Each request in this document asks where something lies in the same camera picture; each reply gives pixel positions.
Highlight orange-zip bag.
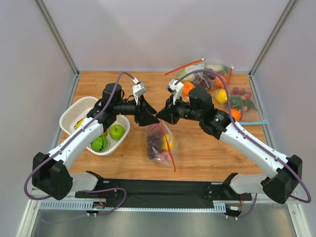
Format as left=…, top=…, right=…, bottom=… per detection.
left=204, top=60, right=234, bottom=85
left=164, top=58, right=213, bottom=89
left=146, top=120, right=178, bottom=172

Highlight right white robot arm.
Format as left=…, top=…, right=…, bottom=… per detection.
left=156, top=85, right=303, bottom=204

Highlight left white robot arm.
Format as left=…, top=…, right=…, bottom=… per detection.
left=31, top=82, right=172, bottom=200

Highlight purple grapes in held bag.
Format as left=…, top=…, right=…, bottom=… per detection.
left=146, top=131, right=162, bottom=159

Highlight orange fake fruit left bag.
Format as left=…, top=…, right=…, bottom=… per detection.
left=183, top=81, right=195, bottom=96

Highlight yellow fake pear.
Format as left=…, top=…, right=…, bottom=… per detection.
left=161, top=133, right=175, bottom=151

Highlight green fake apple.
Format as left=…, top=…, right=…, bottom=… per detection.
left=109, top=124, right=125, bottom=140

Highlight green fake cabbage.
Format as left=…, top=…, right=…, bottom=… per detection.
left=177, top=70, right=191, bottom=82

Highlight dark purple fake grapes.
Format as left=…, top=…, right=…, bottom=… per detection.
left=194, top=72, right=215, bottom=90

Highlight yellow fake apple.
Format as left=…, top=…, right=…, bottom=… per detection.
left=216, top=89, right=228, bottom=104

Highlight orange fake fruit middle bag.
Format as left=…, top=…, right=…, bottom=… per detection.
left=215, top=76, right=227, bottom=88

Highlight green striped fake melon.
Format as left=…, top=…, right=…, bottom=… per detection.
left=90, top=136, right=108, bottom=152

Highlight white fake radish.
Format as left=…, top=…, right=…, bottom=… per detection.
left=205, top=64, right=224, bottom=73

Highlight orange fake fruit blue bag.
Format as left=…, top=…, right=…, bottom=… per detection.
left=231, top=108, right=242, bottom=121

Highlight green fake avocado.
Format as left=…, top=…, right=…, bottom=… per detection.
left=230, top=96, right=244, bottom=109

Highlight yellow fake banana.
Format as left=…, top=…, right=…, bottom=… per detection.
left=75, top=118, right=85, bottom=130

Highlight blue-zip clear bag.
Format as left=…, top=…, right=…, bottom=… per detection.
left=215, top=87, right=269, bottom=125

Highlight red dragon fruit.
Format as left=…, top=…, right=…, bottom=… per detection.
left=153, top=150, right=172, bottom=166

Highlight white perforated plastic basket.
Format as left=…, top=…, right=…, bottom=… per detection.
left=59, top=96, right=130, bottom=156

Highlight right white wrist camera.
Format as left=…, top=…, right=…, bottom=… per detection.
left=166, top=79, right=184, bottom=105

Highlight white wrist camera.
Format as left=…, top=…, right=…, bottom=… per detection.
left=132, top=82, right=147, bottom=98
left=166, top=79, right=184, bottom=105

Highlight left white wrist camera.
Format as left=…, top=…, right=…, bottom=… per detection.
left=132, top=82, right=147, bottom=98

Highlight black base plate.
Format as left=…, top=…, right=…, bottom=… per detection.
left=90, top=171, right=252, bottom=207

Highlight white slotted cable duct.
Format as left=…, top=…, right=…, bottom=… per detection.
left=39, top=199, right=226, bottom=213

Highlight left aluminium frame post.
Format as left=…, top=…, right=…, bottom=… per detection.
left=34, top=0, right=81, bottom=77

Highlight aluminium corner frame post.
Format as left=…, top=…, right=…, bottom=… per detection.
left=249, top=0, right=299, bottom=77

